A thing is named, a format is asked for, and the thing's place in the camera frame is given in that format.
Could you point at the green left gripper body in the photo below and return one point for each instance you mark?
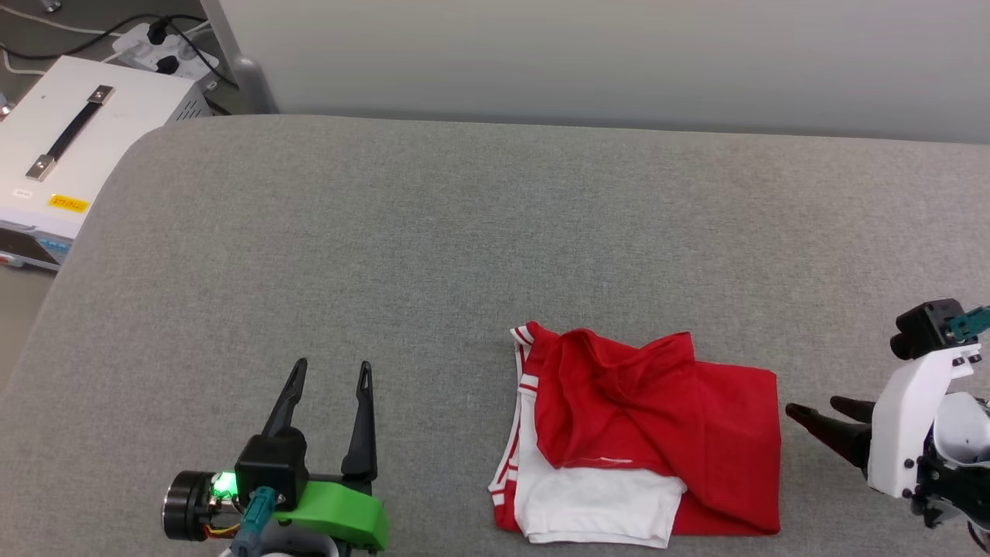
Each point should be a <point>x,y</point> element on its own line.
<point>348,514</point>

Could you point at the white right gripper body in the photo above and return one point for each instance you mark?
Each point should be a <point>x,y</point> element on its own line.
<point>901,433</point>

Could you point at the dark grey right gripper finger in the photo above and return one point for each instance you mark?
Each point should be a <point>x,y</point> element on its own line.
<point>857,410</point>
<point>843,441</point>

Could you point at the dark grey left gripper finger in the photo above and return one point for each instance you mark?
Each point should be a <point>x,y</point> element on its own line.
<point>288,402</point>
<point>363,441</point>

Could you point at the red white jersey garment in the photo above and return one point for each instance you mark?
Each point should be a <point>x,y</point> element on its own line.
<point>657,402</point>

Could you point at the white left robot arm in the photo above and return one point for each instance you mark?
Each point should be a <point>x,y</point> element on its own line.
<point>294,548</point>

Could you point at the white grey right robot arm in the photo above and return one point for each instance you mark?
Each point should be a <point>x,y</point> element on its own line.
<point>967,425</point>

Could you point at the white power supply box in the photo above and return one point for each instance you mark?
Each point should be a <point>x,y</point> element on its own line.
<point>124,131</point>

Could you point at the grey partition foot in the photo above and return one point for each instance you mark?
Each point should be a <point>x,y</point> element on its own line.
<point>247,77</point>

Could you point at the white power strip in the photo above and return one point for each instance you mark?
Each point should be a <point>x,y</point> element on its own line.
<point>135,39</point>

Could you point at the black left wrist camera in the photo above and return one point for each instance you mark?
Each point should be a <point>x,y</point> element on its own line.
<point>271,464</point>

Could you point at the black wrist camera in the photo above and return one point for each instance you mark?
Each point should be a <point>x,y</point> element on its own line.
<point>924,329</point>
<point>271,464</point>

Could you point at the teal left camera connector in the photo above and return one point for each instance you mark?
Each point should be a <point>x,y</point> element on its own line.
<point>255,522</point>

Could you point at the teal camera connector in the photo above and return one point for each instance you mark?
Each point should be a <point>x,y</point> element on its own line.
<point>973,321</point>
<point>255,522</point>

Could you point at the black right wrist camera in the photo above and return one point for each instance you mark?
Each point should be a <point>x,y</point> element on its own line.
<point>924,329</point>

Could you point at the teal right camera connector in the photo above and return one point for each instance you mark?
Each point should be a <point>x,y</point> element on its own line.
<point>973,321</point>

